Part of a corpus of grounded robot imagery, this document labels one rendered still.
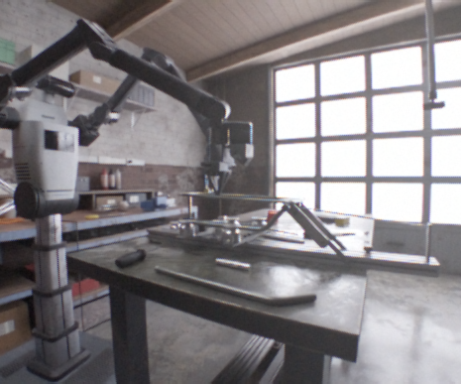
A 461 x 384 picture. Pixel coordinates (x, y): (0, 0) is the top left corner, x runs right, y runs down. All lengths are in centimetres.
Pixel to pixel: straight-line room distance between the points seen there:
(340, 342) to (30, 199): 113
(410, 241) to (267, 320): 344
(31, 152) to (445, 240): 391
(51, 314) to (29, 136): 73
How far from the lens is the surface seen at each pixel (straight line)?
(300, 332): 45
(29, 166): 123
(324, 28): 358
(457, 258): 395
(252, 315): 47
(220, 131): 78
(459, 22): 419
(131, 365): 99
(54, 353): 144
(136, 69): 85
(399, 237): 381
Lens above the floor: 109
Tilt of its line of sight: 2 degrees down
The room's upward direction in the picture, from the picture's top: straight up
